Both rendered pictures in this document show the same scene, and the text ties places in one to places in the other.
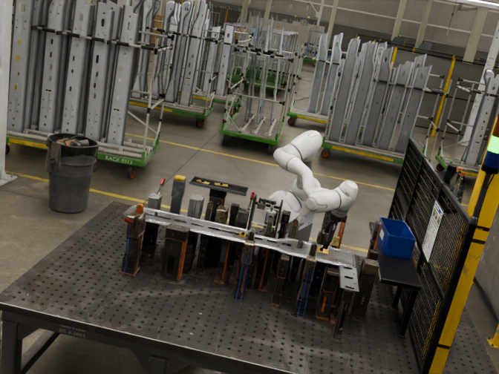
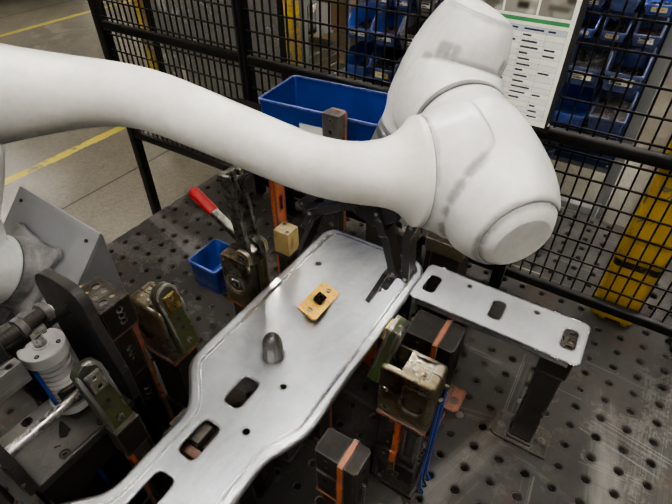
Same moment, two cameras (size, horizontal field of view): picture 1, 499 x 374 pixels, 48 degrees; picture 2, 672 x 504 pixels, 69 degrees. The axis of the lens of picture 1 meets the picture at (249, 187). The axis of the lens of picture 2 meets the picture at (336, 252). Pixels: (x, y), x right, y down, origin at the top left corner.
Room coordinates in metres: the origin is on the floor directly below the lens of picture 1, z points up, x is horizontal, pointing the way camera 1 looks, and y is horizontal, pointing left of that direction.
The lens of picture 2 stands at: (2.71, 0.02, 1.62)
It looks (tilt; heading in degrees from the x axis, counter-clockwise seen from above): 41 degrees down; 298
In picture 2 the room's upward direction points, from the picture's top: straight up
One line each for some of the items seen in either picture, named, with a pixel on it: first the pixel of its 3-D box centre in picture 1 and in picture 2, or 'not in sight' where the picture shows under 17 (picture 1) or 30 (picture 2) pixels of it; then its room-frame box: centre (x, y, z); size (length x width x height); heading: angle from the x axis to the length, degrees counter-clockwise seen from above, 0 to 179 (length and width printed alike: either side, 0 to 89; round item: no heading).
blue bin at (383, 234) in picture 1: (394, 237); (332, 123); (3.22, -0.93, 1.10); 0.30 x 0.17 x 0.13; 0
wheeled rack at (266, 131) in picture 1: (261, 92); not in sight; (10.06, 0.11, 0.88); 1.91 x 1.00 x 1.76; 176
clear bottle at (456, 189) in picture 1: (458, 189); not in sight; (2.95, -1.12, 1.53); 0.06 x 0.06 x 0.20
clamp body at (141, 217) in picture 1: (134, 243); not in sight; (2.90, 0.59, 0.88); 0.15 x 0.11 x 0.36; 175
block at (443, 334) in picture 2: (327, 294); (424, 377); (2.81, -0.54, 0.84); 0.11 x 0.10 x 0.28; 175
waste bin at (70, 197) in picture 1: (70, 174); not in sight; (5.34, 1.81, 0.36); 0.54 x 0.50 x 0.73; 175
